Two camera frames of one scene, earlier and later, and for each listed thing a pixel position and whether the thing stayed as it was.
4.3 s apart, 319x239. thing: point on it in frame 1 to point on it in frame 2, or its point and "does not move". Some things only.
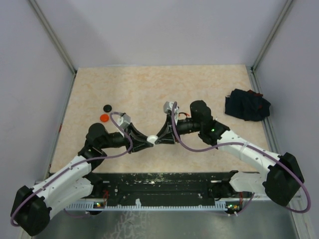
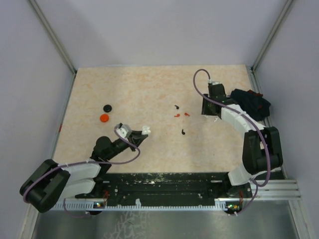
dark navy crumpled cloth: (247, 105) does not move
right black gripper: (166, 135) to (205, 111)
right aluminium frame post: (253, 80) does not move
